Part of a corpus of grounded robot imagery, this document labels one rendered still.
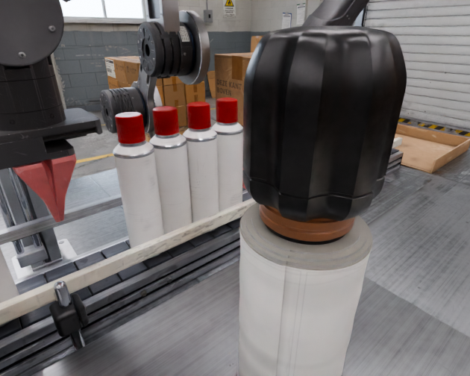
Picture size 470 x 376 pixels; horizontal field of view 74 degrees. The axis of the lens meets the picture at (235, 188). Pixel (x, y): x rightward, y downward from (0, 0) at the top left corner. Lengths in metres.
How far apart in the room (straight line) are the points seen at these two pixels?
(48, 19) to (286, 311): 0.22
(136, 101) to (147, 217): 0.97
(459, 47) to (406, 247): 4.14
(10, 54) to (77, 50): 5.59
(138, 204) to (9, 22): 0.27
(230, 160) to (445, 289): 0.38
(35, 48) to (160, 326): 0.29
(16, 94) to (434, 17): 4.70
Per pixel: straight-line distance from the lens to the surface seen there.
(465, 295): 0.59
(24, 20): 0.23
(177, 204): 0.47
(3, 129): 0.31
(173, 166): 0.44
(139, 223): 0.45
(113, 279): 0.47
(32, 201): 0.56
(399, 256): 0.62
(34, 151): 0.30
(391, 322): 0.43
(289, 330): 0.21
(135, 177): 0.42
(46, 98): 0.30
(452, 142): 1.29
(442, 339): 0.44
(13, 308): 0.43
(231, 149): 0.49
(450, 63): 4.73
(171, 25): 0.94
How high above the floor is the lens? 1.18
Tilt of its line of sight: 26 degrees down
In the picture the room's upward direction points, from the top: straight up
